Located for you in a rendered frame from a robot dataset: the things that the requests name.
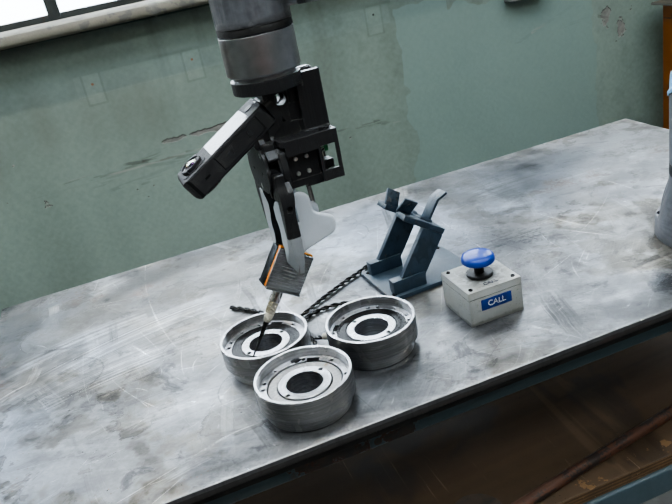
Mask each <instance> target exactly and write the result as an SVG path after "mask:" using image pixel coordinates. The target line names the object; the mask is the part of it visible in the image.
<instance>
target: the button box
mask: <svg viewBox="0 0 672 504"><path fill-rule="evenodd" d="M441 278H442V285H443V292H444V299H445V304H446V305H447V306H448V307H449V308H450V309H451V310H453V311H454V312H455V313H456V314H457V315H458V316H460V317H461V318H462V319H463V320H464V321H465V322H466V323H468V324H469V325H470V326H471V327H472V328H473V327H476V326H479V325H481V324H484V323H487V322H490V321H492V320H495V319H498V318H501V317H503V316H506V315H509V314H512V313H514V312H517V311H520V310H523V309H524V306H523V295H522V284H521V276H520V275H518V274H517V273H515V272H514V271H512V270H510V269H509V268H507V267H506V266H504V265H503V264H501V263H500V262H498V261H497V260H495V261H494V262H493V263H492V264H491V265H489V266H487V267H484V272H483V273H481V274H476V273H474V268H467V267H465V266H460V267H457V268H454V269H451V270H448V271H445V272H442V273H441Z"/></svg>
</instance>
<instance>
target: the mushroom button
mask: <svg viewBox="0 0 672 504"><path fill-rule="evenodd" d="M494 261H495V254H494V253H493V251H492V250H490V249H487V248H473V249H470V250H467V251H465V252H464V253H463V254H462V256H461V264H462V265H463V266H465V267H467V268H474V273H476V274H481V273H483V272H484V267H487V266H489V265H491V264H492V263H493V262H494Z"/></svg>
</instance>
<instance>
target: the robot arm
mask: <svg viewBox="0 0 672 504"><path fill-rule="evenodd" d="M312 1H317V0H208V2H209V6H210V10H211V14H212V18H213V22H214V26H215V30H216V34H217V38H218V43H219V47H220V51H221V55H222V59H223V63H224V67H225V71H226V75H227V77H228V78H229V79H231V80H232V81H231V82H230V83H231V87H232V91H233V95H234V96H235V97H239V98H248V97H255V99H254V100H253V99H249V100H248V101H247V102H246V103H245V104H244V105H243V106H242V107H241V108H240V109H239V110H238V111H237V112H236V113H235V114H234V115H233V117H232V118H231V119H230V120H229V121H228V122H227V123H226V124H225V125H224V126H223V127H222V128H221V129H220V130H219V131H218V132H217V133H216V134H215V135H214V136H213V137H212V138H211V139H210V140H209V142H208V143H207V144H206V145H205V146H204V147H203V148H202V149H201V150H200V151H199V152H198V153H197V154H195V155H193V156H192V157H191V158H190V159H189V160H188V161H187V162H186V163H185V164H184V166H183V167H182V168H181V170H180V172H179V173H178V180H179V181H180V183H181V184H182V186H183V187H184V188H185V189H186V190H187V191H188V192H189V193H191V194H192V195H193V196H194V197H195V198H197V199H203V198H204V197H205V196H206V195H207V194H209V193H210V192H211V191H212V190H213V189H215V187H216V186H217V185H218V184H219V183H220V182H221V180H222V178H223V177H224V176H225V175H226V174H227V173H228V172H229V171H230V170H231V169H232V168H233V167H234V166H235V165H236V164H237V163H238V162H239V161H240V160H241V159H242V157H243V156H244V155H245V154H246V153H247V156H248V161H249V165H250V168H251V172H252V174H253V177H254V180H255V184H256V188H257V192H258V195H259V198H260V202H261V205H262V208H263V211H264V214H265V218H266V219H267V222H268V226H269V229H270V231H271V234H272V237H273V239H274V242H275V243H279V244H282V245H283V246H284V249H285V253H286V259H287V262H288V263H289V264H290V265H291V266H292V267H293V268H294V269H295V270H296V271H297V272H298V273H299V274H303V273H305V258H304V253H305V251H306V250H307V249H309V248H310V247H312V246H313V245H315V244H316V243H318V242H320V241H321V240H323V239H324V238H326V237H327V236H329V235H330V234H332V233H333V232H334V230H335V228H336V221H335V218H334V216H333V215H331V214H327V213H321V212H319V208H318V205H317V204H316V203H315V202H313V201H310V198H309V197H308V195H307V194H305V193H304V192H300V191H298V192H296V189H295V188H298V187H301V186H304V185H307V186H308V187H309V186H312V185H315V184H318V183H321V182H325V181H328V180H331V179H334V178H338V177H341V176H344V175H345V172H344V167H343V162H342V157H341V151H340V146H339V141H338V136H337V131H336V127H334V126H332V125H330V123H329V118H328V113H327V108H326V103H325V98H324V93H323V88H322V83H321V77H320V72H319V67H313V68H312V67H311V66H309V65H308V64H305V65H301V66H298V65H299V64H300V62H301V59H300V54H299V49H298V44H297V40H296V35H295V30H294V25H293V20H292V16H291V10H290V5H294V4H302V3H307V2H312ZM276 94H277V97H276V96H275V95H276ZM667 95H668V96H669V178H668V181H667V184H666V187H665V190H664V193H663V196H662V200H661V205H660V206H659V208H658V209H657V211H656V214H655V235H656V237H657V238H658V239H659V240H660V241H661V242H662V243H664V244H665V245H667V246H669V247H671V248H672V71H671V73H670V84H669V90H668V91H667ZM333 142H335V148H336V153H337V158H338V163H339V166H336V167H334V166H335V164H334V159H333V157H330V156H326V154H325V151H327V150H328V145H327V144H329V143H333ZM330 167H333V168H330Z"/></svg>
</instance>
